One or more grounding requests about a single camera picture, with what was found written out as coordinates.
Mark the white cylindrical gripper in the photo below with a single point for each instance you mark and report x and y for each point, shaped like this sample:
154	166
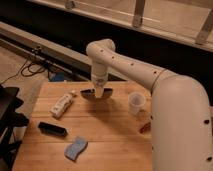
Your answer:
99	77

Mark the dark ceramic bowl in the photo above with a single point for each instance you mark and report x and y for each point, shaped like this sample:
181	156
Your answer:
89	94

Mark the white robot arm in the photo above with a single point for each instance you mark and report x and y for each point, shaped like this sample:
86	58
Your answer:
181	127

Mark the translucent plastic cup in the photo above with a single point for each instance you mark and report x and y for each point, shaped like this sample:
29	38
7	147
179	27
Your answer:
136	101

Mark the white tube bottle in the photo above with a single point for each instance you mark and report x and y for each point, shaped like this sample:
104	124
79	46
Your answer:
62	104

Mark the wooden table board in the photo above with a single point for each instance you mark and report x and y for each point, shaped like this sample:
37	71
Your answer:
112	132

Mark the blue object on floor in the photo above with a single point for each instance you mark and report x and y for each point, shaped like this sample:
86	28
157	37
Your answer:
57	78

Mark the black rectangular box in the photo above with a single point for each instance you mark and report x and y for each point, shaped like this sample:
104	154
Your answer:
52	129

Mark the blue sponge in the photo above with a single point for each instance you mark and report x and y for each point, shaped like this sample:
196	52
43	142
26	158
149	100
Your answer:
73	150

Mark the black chair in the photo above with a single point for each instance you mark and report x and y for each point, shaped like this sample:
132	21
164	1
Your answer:
9	119

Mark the metal window rail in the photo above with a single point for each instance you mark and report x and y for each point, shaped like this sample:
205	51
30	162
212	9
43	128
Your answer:
54	50

